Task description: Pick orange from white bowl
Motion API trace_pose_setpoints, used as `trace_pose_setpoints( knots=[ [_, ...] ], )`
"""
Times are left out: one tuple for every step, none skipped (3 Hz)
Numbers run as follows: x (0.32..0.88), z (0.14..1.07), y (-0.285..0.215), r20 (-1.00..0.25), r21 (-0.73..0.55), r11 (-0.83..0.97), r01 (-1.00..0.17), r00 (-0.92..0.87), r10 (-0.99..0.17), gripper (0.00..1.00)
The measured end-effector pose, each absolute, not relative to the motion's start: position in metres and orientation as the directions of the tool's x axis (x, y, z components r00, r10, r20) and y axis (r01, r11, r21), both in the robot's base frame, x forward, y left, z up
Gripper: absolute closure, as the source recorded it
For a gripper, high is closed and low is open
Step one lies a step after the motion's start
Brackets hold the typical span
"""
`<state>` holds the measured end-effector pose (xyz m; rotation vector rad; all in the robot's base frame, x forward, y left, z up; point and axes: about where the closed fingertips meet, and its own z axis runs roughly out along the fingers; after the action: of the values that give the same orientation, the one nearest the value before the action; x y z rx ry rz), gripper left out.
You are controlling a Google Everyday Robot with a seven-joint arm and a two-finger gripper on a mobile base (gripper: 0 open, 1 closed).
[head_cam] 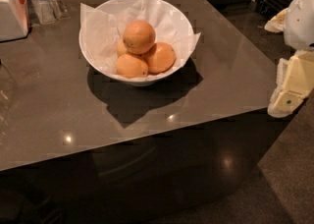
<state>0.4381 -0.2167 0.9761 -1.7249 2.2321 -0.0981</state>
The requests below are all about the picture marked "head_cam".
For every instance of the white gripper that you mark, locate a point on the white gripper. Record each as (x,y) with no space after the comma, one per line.
(300,22)

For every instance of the white ceramic bowl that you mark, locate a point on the white ceramic bowl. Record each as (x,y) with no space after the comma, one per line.
(102,27)

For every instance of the hidden back orange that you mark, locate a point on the hidden back orange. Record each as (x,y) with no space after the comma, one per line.
(121,49)

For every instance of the white paper liner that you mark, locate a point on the white paper liner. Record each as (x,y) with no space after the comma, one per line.
(137,42)

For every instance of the clear acrylic stand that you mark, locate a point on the clear acrylic stand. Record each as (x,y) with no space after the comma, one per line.
(49,11)

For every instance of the white appliance with orange label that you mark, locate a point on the white appliance with orange label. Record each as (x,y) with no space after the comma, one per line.
(13,19)

